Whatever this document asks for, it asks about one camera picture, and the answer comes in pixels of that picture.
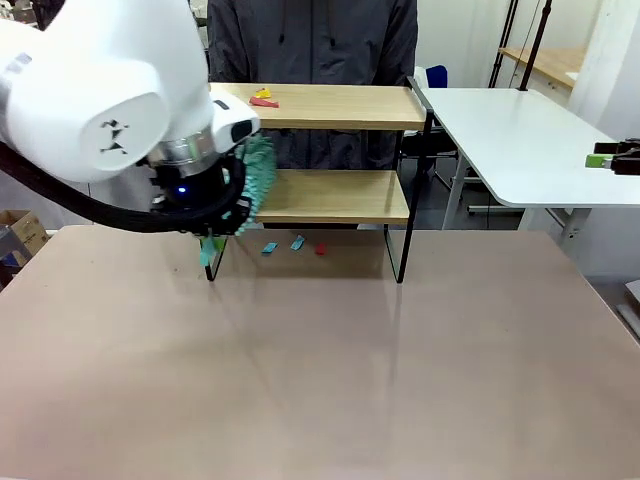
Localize two-tier wooden shelf black frame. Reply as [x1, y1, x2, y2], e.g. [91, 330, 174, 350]
[204, 82, 429, 285]

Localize white table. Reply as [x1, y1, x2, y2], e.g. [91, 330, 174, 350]
[405, 74, 640, 249]

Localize thin black tripod legs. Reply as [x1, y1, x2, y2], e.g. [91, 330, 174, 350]
[488, 0, 520, 90]

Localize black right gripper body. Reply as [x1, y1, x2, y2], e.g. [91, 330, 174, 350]
[607, 138, 640, 176]

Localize cardboard box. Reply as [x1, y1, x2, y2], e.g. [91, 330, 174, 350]
[0, 209, 50, 262]

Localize light wooden table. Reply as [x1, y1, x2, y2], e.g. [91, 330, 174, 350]
[498, 45, 589, 91]

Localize black stand pole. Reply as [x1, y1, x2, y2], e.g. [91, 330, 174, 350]
[519, 0, 555, 92]

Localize blue chair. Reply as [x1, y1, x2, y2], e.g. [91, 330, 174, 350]
[424, 63, 450, 91]

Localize grey metal bracket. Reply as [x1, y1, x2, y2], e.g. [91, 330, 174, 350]
[615, 279, 640, 346]

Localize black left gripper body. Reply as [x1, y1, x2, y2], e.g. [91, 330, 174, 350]
[149, 160, 252, 237]

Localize teal microfiber duster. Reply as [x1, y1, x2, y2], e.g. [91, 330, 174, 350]
[198, 137, 279, 269]

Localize black corrugated cable hose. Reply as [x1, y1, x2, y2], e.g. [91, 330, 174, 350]
[0, 142, 249, 234]

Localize person in grey jacket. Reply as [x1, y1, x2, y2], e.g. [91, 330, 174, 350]
[205, 0, 419, 171]

